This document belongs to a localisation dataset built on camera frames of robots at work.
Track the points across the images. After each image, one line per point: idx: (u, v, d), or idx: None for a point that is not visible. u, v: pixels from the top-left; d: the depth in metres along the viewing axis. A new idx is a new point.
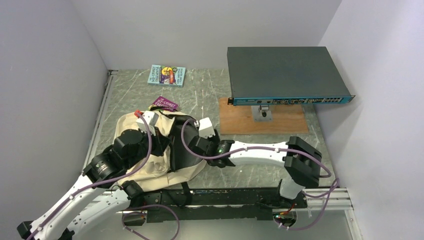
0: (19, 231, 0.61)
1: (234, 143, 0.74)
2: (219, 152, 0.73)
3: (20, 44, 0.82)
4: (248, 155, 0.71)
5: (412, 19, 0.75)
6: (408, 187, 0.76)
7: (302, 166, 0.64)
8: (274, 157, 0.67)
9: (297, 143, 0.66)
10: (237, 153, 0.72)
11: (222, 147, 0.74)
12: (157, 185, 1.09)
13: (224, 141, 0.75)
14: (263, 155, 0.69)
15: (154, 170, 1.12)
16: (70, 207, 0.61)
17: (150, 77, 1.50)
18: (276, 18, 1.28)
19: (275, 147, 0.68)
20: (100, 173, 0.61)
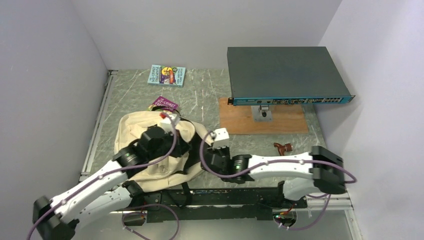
0: (34, 207, 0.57)
1: (252, 157, 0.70)
2: (237, 170, 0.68)
3: (20, 43, 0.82)
4: (270, 170, 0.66)
5: (412, 20, 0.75)
6: (408, 187, 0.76)
7: (332, 176, 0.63)
8: (300, 170, 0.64)
9: (322, 153, 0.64)
10: (258, 169, 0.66)
11: (239, 163, 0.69)
12: (159, 186, 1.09)
13: (240, 157, 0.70)
14: (286, 167, 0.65)
15: (156, 171, 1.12)
16: (98, 185, 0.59)
17: (150, 77, 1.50)
18: (276, 18, 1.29)
19: (299, 160, 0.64)
20: (127, 161, 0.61)
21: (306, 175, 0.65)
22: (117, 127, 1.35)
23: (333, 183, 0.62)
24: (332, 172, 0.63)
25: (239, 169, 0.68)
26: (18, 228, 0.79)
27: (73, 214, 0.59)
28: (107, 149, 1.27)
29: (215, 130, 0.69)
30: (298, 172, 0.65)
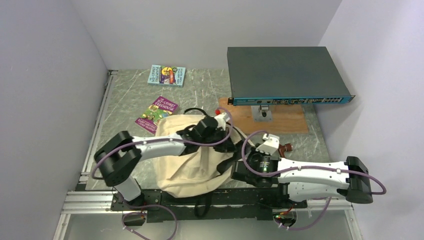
0: (121, 135, 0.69)
1: (281, 160, 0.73)
2: (264, 171, 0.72)
3: (19, 43, 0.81)
4: (302, 175, 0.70)
5: (413, 20, 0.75)
6: (408, 187, 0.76)
7: (365, 186, 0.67)
8: (336, 179, 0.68)
9: (358, 164, 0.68)
10: (289, 173, 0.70)
11: (266, 165, 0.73)
12: (200, 189, 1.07)
13: (267, 159, 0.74)
14: (322, 176, 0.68)
15: (195, 175, 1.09)
16: (167, 144, 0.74)
17: (150, 77, 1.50)
18: (276, 18, 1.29)
19: (336, 169, 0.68)
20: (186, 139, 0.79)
21: (340, 184, 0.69)
22: (116, 127, 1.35)
23: (366, 195, 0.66)
24: (364, 182, 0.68)
25: (266, 171, 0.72)
26: (18, 228, 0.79)
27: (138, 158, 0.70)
28: None
29: (269, 135, 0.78)
30: (333, 180, 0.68)
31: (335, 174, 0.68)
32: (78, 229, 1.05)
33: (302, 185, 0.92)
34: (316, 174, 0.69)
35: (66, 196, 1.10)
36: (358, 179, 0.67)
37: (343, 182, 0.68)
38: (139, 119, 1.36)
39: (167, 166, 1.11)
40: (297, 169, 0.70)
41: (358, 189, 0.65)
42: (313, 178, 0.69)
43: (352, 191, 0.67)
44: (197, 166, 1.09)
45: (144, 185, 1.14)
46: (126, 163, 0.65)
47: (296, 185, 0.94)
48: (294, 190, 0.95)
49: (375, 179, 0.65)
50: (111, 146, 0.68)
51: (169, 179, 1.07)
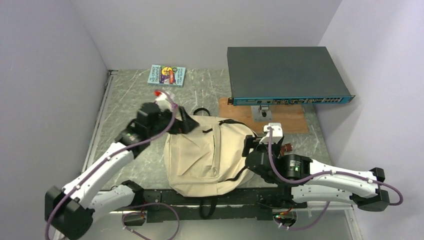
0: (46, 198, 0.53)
1: (312, 162, 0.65)
2: (292, 173, 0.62)
3: (20, 43, 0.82)
4: (334, 180, 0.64)
5: (413, 20, 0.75)
6: (407, 186, 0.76)
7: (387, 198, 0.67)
8: (366, 188, 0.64)
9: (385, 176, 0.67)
10: (321, 177, 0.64)
11: (296, 165, 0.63)
12: (207, 191, 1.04)
13: (298, 158, 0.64)
14: (353, 183, 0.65)
15: (207, 173, 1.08)
16: (109, 167, 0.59)
17: (150, 77, 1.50)
18: (276, 18, 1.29)
19: (368, 178, 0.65)
20: (135, 140, 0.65)
21: (366, 193, 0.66)
22: (116, 127, 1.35)
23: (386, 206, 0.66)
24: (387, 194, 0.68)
25: (297, 172, 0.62)
26: (18, 228, 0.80)
27: (88, 200, 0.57)
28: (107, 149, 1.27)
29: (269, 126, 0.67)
30: (363, 189, 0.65)
31: (365, 183, 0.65)
32: None
33: (309, 188, 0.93)
34: (347, 181, 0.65)
35: None
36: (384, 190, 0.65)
37: (372, 192, 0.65)
38: None
39: (181, 162, 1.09)
40: (331, 174, 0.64)
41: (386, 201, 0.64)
42: (343, 185, 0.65)
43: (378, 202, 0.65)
44: (210, 166, 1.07)
45: (144, 185, 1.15)
46: (68, 219, 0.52)
47: (302, 187, 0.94)
48: (299, 191, 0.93)
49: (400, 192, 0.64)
50: (50, 209, 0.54)
51: (181, 175, 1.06)
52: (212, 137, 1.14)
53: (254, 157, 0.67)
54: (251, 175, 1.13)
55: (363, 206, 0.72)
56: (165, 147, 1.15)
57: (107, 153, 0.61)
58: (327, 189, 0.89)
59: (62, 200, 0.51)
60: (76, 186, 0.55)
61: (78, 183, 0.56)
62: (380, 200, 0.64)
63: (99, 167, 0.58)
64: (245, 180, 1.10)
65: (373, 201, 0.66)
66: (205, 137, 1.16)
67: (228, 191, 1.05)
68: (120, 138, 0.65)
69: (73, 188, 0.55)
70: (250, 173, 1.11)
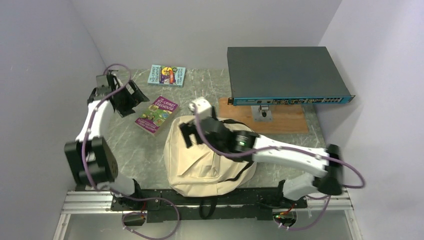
0: (68, 151, 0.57)
1: (259, 137, 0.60)
2: (238, 147, 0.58)
3: (20, 43, 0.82)
4: (280, 156, 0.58)
5: (412, 21, 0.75)
6: (408, 186, 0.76)
7: (340, 177, 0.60)
8: (313, 164, 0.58)
9: (338, 153, 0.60)
10: (266, 152, 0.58)
11: (242, 139, 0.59)
12: (207, 192, 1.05)
13: (243, 133, 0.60)
14: (300, 159, 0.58)
15: (206, 174, 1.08)
16: (101, 115, 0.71)
17: (151, 77, 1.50)
18: (276, 18, 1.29)
19: (316, 154, 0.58)
20: (104, 96, 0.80)
21: (315, 171, 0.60)
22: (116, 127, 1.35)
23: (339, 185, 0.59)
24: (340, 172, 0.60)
25: (243, 146, 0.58)
26: (18, 228, 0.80)
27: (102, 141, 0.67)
28: None
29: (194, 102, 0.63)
30: (310, 166, 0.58)
31: (314, 160, 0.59)
32: (78, 230, 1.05)
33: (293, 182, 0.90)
34: (294, 157, 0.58)
35: (66, 196, 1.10)
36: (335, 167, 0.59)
37: (319, 169, 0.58)
38: (139, 119, 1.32)
39: (181, 162, 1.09)
40: (277, 148, 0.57)
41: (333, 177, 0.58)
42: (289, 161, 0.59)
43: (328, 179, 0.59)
44: (209, 166, 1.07)
45: (144, 185, 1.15)
46: (101, 151, 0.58)
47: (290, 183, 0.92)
48: (287, 188, 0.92)
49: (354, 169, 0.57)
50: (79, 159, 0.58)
51: (180, 176, 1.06)
52: None
53: (210, 124, 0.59)
54: (251, 175, 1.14)
55: (319, 189, 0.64)
56: (165, 147, 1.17)
57: (92, 109, 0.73)
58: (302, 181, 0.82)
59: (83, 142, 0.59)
60: (86, 133, 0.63)
61: (86, 131, 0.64)
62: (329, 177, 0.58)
63: (93, 118, 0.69)
64: (245, 180, 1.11)
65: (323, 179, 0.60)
66: None
67: (228, 191, 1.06)
68: (93, 99, 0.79)
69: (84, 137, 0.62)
70: (249, 173, 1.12)
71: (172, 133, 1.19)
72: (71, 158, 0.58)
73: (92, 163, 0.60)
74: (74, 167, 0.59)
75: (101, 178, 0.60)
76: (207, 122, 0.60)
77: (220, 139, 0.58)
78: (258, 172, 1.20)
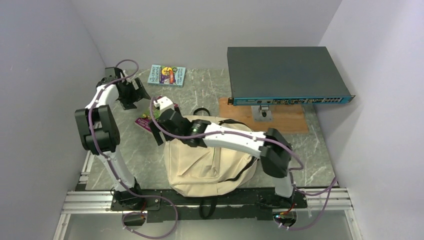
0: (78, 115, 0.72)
1: (210, 124, 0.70)
2: (193, 133, 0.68)
3: (20, 44, 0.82)
4: (224, 139, 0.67)
5: (412, 21, 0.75)
6: (408, 187, 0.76)
7: (276, 158, 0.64)
8: (251, 146, 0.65)
9: (275, 135, 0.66)
10: (213, 136, 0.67)
11: (196, 126, 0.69)
12: (207, 192, 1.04)
13: (199, 122, 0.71)
14: (239, 141, 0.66)
15: (207, 174, 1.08)
16: (106, 93, 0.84)
17: (151, 77, 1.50)
18: (276, 18, 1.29)
19: (253, 136, 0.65)
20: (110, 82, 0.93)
21: (254, 152, 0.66)
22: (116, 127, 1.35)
23: (277, 166, 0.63)
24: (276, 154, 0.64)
25: (196, 131, 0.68)
26: (18, 228, 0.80)
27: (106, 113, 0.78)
28: None
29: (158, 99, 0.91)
30: (248, 147, 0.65)
31: (251, 142, 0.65)
32: (78, 229, 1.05)
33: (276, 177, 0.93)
34: (235, 140, 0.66)
35: (66, 196, 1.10)
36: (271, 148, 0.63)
37: (256, 150, 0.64)
38: (139, 119, 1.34)
39: (181, 162, 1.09)
40: (221, 133, 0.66)
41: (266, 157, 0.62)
42: (231, 144, 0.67)
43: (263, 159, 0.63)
44: (209, 166, 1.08)
45: (143, 185, 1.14)
46: (104, 116, 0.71)
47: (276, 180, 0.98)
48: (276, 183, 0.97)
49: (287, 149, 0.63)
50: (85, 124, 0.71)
51: (180, 175, 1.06)
52: None
53: (166, 114, 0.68)
54: (251, 176, 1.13)
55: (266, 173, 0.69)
56: (165, 147, 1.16)
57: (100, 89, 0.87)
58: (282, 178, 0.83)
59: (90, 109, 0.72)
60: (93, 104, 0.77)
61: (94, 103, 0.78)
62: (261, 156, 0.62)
63: (101, 94, 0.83)
64: (245, 180, 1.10)
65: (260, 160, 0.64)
66: None
67: (228, 191, 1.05)
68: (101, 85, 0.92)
69: (92, 105, 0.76)
70: (249, 173, 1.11)
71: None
72: (81, 122, 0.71)
73: (98, 129, 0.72)
74: (83, 129, 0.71)
75: (104, 142, 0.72)
76: (165, 112, 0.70)
77: (176, 126, 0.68)
78: (258, 172, 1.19)
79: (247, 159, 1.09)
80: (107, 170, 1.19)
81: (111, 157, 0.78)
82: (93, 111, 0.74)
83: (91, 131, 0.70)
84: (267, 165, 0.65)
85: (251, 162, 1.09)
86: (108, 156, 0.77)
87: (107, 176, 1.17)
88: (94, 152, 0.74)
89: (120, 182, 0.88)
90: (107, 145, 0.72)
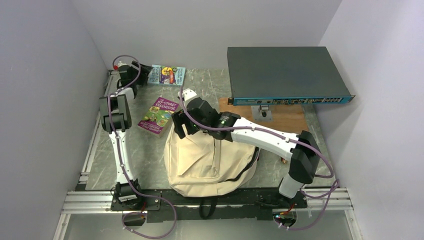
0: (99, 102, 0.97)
1: (239, 119, 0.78)
2: (221, 125, 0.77)
3: (20, 43, 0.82)
4: (253, 136, 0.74)
5: (412, 22, 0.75)
6: (408, 186, 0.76)
7: (307, 163, 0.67)
8: (281, 146, 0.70)
9: (310, 140, 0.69)
10: (242, 131, 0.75)
11: (225, 119, 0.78)
12: (207, 192, 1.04)
13: (227, 115, 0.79)
14: (270, 140, 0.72)
15: (207, 174, 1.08)
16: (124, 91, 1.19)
17: (150, 77, 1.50)
18: (276, 18, 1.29)
19: (285, 137, 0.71)
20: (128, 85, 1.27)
21: (284, 153, 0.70)
22: None
23: (307, 170, 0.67)
24: (308, 159, 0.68)
25: (225, 124, 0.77)
26: (18, 228, 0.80)
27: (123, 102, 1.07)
28: (107, 149, 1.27)
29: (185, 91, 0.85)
30: (278, 147, 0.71)
31: (283, 142, 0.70)
32: (77, 230, 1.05)
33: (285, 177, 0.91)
34: (266, 138, 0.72)
35: (66, 196, 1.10)
36: (303, 151, 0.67)
37: (287, 151, 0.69)
38: (142, 122, 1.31)
39: (181, 162, 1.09)
40: (251, 129, 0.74)
41: (297, 159, 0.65)
42: (261, 141, 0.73)
43: (293, 160, 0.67)
44: (209, 165, 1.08)
45: (143, 185, 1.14)
46: (122, 102, 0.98)
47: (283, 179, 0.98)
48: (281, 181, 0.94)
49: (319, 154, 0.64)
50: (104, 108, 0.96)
51: (181, 175, 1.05)
52: (213, 137, 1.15)
53: (196, 102, 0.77)
54: (251, 176, 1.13)
55: (294, 178, 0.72)
56: (165, 148, 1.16)
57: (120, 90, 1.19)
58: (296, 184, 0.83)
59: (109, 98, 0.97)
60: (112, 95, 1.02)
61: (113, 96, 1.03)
62: (293, 157, 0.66)
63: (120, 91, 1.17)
64: (245, 181, 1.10)
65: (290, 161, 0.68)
66: (205, 137, 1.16)
67: (228, 191, 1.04)
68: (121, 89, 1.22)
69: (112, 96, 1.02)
70: (249, 173, 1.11)
71: (172, 134, 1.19)
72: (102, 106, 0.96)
73: (115, 114, 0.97)
74: (103, 112, 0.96)
75: (118, 122, 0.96)
76: (195, 101, 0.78)
77: (204, 116, 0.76)
78: (258, 172, 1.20)
79: (247, 159, 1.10)
80: (107, 170, 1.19)
81: (120, 137, 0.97)
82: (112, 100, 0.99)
83: (109, 113, 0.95)
84: (296, 169, 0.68)
85: (251, 162, 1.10)
86: (118, 135, 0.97)
87: (107, 176, 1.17)
88: (108, 131, 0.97)
89: (123, 169, 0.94)
90: (120, 125, 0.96)
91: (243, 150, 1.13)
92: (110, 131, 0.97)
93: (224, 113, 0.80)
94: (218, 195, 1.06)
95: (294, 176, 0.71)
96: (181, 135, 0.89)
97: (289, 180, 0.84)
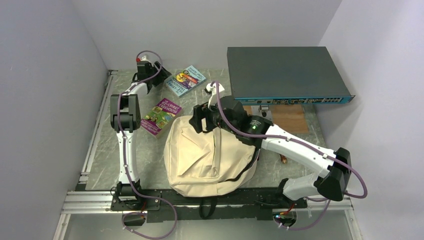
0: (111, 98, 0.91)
1: (272, 126, 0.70)
2: (251, 130, 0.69)
3: (20, 43, 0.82)
4: (287, 146, 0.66)
5: (412, 22, 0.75)
6: (407, 186, 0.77)
7: (342, 182, 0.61)
8: (318, 162, 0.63)
9: (347, 158, 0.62)
10: (275, 140, 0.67)
11: (255, 124, 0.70)
12: (207, 192, 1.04)
13: (259, 120, 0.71)
14: (306, 154, 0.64)
15: (206, 173, 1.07)
16: (141, 85, 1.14)
17: (176, 90, 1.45)
18: (276, 18, 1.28)
19: (323, 152, 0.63)
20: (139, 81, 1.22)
21: (319, 169, 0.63)
22: None
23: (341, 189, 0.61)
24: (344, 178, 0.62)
25: (254, 129, 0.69)
26: (18, 228, 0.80)
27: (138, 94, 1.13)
28: (107, 149, 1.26)
29: (214, 84, 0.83)
30: (315, 162, 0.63)
31: (320, 158, 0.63)
32: (77, 230, 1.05)
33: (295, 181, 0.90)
34: (301, 152, 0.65)
35: (66, 196, 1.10)
36: (340, 170, 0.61)
37: (323, 168, 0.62)
38: (142, 120, 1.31)
39: (181, 162, 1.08)
40: (285, 139, 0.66)
41: (335, 178, 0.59)
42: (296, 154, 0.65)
43: (330, 179, 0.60)
44: (210, 165, 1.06)
45: (143, 185, 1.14)
46: (133, 102, 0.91)
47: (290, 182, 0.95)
48: (288, 185, 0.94)
49: (357, 174, 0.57)
50: (114, 105, 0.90)
51: (180, 175, 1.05)
52: (212, 137, 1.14)
53: (229, 103, 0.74)
54: (251, 176, 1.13)
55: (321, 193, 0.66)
56: (165, 148, 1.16)
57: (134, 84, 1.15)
58: (308, 191, 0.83)
59: (121, 97, 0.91)
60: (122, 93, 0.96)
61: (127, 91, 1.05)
62: (330, 175, 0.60)
63: (133, 87, 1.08)
64: (245, 181, 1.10)
65: (324, 180, 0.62)
66: (205, 137, 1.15)
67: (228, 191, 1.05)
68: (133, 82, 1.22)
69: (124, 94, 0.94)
70: (249, 173, 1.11)
71: (172, 134, 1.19)
72: (113, 103, 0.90)
73: (125, 112, 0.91)
74: (112, 110, 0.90)
75: (127, 123, 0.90)
76: (228, 101, 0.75)
77: (235, 117, 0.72)
78: (258, 172, 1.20)
79: (247, 159, 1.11)
80: (107, 170, 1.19)
81: (127, 137, 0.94)
82: (123, 98, 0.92)
83: (118, 112, 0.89)
84: (329, 188, 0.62)
85: (251, 162, 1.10)
86: (125, 135, 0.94)
87: (107, 176, 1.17)
88: (116, 130, 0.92)
89: (125, 170, 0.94)
90: (128, 126, 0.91)
91: (243, 150, 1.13)
92: (117, 130, 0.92)
93: (254, 118, 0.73)
94: (218, 195, 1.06)
95: (322, 194, 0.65)
96: (197, 129, 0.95)
97: (301, 189, 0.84)
